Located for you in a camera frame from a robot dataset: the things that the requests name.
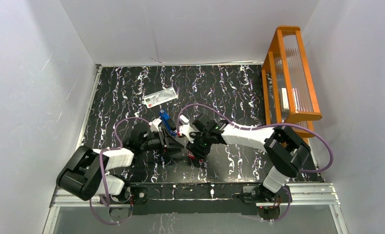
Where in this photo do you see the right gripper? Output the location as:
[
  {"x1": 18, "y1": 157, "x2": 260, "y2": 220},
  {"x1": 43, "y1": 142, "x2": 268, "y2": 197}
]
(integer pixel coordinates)
[{"x1": 186, "y1": 132, "x2": 213, "y2": 161}]

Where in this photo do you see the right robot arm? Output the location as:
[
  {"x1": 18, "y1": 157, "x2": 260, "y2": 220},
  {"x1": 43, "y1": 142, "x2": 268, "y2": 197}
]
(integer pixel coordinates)
[{"x1": 179, "y1": 114, "x2": 311, "y2": 203}]

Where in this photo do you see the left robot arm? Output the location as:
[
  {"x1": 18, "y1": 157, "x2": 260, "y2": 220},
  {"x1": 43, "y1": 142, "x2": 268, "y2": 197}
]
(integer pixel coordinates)
[{"x1": 56, "y1": 124, "x2": 184, "y2": 203}]

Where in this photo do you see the white plastic package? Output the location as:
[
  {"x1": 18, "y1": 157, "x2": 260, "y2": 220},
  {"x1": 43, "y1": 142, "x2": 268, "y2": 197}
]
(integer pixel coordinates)
[{"x1": 142, "y1": 87, "x2": 178, "y2": 108}]

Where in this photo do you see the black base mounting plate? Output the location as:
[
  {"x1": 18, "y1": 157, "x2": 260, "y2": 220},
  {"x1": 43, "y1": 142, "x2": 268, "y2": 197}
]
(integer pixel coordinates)
[{"x1": 108, "y1": 182, "x2": 291, "y2": 216}]

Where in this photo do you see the orange wooden rack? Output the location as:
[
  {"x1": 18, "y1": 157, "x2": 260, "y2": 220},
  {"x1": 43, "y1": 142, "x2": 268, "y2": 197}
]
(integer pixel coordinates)
[{"x1": 261, "y1": 25, "x2": 323, "y2": 141}]

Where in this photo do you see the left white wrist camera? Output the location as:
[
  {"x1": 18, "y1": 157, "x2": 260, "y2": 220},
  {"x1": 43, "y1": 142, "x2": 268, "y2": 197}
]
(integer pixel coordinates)
[{"x1": 149, "y1": 118, "x2": 162, "y2": 132}]

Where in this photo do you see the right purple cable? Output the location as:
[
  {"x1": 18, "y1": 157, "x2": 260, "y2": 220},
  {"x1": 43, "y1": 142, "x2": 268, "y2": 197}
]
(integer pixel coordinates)
[{"x1": 177, "y1": 103, "x2": 334, "y2": 222}]

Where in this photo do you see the purple cable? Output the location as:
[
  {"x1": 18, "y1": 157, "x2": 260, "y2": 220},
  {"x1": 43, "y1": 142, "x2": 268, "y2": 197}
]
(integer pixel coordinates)
[
  {"x1": 88, "y1": 117, "x2": 151, "y2": 225},
  {"x1": 177, "y1": 103, "x2": 334, "y2": 222}
]

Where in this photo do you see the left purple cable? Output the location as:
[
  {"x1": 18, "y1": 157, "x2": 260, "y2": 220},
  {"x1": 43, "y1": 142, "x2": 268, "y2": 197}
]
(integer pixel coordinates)
[{"x1": 88, "y1": 117, "x2": 151, "y2": 225}]

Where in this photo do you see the aluminium frame rail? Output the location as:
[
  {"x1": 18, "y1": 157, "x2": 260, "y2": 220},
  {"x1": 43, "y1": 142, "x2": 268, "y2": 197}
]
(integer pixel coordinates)
[{"x1": 43, "y1": 182, "x2": 348, "y2": 234}]

